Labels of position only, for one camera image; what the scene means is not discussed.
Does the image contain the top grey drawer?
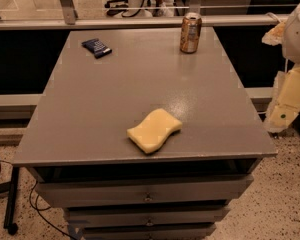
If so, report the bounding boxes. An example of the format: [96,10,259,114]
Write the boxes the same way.
[36,174,253,208]

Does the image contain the black stand leg with caster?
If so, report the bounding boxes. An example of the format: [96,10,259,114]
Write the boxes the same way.
[0,167,19,235]

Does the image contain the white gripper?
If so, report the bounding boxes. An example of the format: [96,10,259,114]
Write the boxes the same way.
[261,21,300,133]

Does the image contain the gold soda can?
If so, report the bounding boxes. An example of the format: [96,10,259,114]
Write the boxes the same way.
[180,12,202,53]

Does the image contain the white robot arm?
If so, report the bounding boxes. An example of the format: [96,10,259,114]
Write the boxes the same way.
[262,4,300,133]

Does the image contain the black floor cable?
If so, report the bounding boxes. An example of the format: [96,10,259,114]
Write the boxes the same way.
[0,148,78,240]

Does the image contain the person's legs in background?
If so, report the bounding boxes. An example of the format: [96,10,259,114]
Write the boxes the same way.
[156,0,174,17]

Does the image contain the middle grey drawer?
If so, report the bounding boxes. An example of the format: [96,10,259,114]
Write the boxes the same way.
[64,205,230,228]

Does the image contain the metal railing frame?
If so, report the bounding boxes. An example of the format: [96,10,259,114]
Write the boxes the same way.
[0,0,300,32]

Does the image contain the grey drawer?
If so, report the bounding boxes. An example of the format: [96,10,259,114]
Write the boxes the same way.
[36,174,253,208]
[83,223,215,240]
[64,205,230,228]

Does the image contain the yellow sponge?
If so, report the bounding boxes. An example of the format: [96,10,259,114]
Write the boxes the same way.
[127,108,183,154]

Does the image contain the black office chair base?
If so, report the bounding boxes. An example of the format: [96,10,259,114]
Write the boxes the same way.
[104,0,154,18]

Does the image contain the bottom grey drawer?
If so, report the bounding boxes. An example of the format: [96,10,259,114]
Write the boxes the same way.
[83,223,215,240]

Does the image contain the grey drawer cabinet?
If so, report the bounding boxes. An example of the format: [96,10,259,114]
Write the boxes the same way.
[14,28,276,240]

